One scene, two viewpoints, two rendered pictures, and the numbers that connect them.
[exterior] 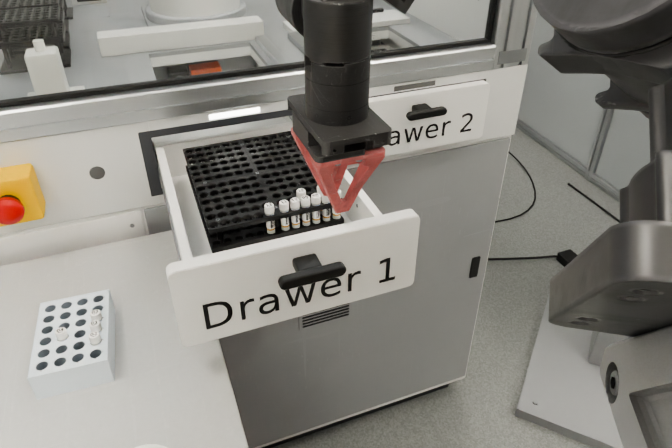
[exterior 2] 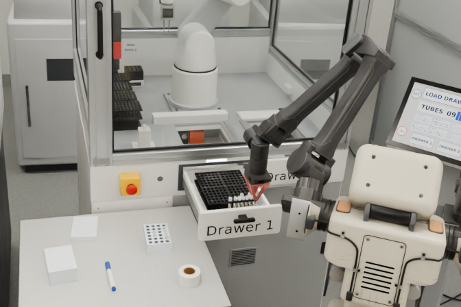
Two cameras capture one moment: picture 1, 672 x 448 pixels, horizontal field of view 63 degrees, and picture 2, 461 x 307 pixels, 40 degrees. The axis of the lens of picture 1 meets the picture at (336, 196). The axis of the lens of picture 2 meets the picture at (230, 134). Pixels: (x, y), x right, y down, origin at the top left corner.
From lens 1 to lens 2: 1.53 m
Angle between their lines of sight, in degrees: 8
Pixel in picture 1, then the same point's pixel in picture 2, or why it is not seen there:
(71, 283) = (147, 220)
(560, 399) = not seen: outside the picture
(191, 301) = (204, 224)
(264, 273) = (228, 218)
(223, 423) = (209, 266)
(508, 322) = not seen: hidden behind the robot
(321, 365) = (237, 290)
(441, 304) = (304, 266)
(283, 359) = not seen: hidden behind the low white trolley
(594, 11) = (291, 169)
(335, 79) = (257, 163)
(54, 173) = (145, 177)
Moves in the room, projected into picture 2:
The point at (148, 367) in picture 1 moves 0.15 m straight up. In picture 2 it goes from (182, 249) to (184, 212)
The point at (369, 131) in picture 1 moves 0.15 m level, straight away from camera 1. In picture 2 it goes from (265, 177) to (270, 156)
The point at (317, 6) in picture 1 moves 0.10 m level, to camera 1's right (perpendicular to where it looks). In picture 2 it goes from (254, 146) to (287, 149)
